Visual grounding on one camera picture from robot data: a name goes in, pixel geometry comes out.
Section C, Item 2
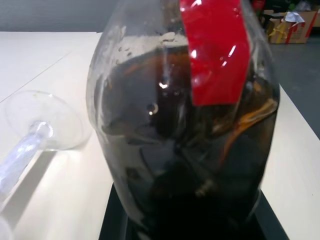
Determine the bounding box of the brown cardboard box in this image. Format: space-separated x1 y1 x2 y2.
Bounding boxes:
262 9 319 45

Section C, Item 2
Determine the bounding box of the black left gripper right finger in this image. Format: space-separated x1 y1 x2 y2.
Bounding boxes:
252 187 290 240

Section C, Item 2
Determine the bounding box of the clear bottle with red label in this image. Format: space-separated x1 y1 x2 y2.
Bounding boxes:
85 0 280 240

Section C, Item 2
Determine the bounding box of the clear wine glass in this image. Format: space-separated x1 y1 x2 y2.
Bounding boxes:
0 89 92 240

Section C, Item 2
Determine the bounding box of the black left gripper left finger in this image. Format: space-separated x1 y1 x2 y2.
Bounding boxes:
99 184 133 240

